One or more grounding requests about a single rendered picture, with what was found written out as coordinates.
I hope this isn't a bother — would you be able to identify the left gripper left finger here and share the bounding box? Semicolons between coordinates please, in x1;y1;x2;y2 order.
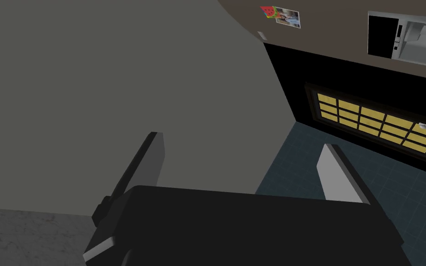
110;131;165;200

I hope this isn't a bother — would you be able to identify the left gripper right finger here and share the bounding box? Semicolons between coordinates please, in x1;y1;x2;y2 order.
316;143;371;205

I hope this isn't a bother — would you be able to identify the brown refrigerator with magnets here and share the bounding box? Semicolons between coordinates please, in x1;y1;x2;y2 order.
217;0;426;83

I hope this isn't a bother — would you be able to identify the black door with yellow panes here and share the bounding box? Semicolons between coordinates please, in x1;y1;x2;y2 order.
304;82;426;172

